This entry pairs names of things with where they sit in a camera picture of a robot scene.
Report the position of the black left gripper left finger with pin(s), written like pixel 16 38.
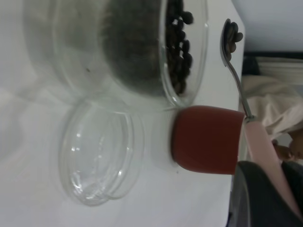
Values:
pixel 255 201

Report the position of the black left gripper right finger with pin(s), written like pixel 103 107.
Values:
pixel 296 175

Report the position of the red ceramic mug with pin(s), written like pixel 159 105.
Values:
pixel 206 139

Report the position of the small coffee bean heap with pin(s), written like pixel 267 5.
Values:
pixel 233 37

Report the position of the clear glass lid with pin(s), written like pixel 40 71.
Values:
pixel 94 153

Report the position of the dark coffee beans pile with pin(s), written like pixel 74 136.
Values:
pixel 176 47

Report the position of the brown blurry object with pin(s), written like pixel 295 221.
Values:
pixel 287 151

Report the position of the pale pinkish cloth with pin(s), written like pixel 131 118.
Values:
pixel 272 99

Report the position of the white stacked boards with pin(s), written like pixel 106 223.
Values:
pixel 281 66

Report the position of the double-wall glass cup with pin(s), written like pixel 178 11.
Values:
pixel 71 47

